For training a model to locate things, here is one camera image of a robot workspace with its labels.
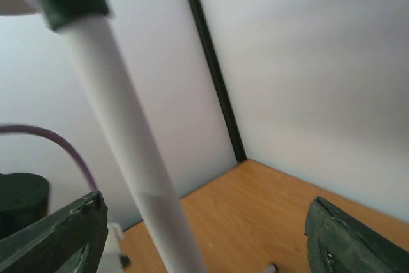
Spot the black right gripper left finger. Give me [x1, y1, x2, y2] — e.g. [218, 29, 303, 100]
[1, 191, 108, 273]

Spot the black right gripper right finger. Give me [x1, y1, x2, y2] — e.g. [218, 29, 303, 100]
[305, 197, 408, 272]

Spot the white tripod music stand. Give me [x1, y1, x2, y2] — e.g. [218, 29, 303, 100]
[1, 0, 207, 272]

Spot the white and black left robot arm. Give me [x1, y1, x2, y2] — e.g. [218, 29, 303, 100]
[1, 173, 50, 239]

